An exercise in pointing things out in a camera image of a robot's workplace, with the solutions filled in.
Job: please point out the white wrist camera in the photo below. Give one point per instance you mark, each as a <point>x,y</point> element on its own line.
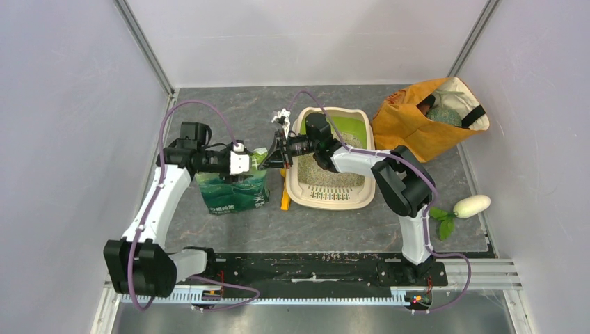
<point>239,159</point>
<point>282,118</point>

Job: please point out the white radish with leaves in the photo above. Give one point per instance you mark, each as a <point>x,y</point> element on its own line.
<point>463,209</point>

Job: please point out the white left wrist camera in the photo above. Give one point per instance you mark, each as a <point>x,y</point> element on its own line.
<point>239,159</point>

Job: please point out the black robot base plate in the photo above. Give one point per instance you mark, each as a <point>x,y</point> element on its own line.
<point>320,275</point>

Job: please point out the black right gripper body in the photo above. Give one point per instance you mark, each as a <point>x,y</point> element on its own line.
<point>289,153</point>

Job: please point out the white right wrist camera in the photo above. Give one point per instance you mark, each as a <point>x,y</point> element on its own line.
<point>282,118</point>

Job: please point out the orange tote bag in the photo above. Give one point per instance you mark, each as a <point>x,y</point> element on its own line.
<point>401,118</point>

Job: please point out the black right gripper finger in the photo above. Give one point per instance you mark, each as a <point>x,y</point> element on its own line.
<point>274,148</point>
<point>272,162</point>

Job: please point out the yellow plastic scoop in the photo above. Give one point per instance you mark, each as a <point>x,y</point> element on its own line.
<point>285,200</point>

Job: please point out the green melon in bag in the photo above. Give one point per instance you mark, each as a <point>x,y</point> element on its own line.
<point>441,113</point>

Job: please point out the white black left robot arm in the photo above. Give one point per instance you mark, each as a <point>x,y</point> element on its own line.
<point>138,262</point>

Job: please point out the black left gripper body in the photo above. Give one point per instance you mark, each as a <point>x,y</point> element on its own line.
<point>213,161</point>

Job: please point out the green cat litter bag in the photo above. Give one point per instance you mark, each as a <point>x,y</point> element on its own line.
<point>250,192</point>

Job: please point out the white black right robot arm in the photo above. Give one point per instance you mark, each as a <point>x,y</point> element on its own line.
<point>404,184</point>

